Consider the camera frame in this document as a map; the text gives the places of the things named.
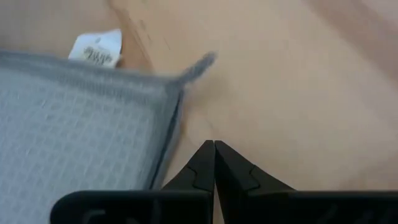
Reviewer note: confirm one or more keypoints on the grey waffle microfiber towel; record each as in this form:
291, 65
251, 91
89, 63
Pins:
77, 124

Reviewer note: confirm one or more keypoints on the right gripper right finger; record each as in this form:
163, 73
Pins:
236, 180

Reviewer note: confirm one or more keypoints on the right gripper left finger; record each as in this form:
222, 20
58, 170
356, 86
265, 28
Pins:
199, 174

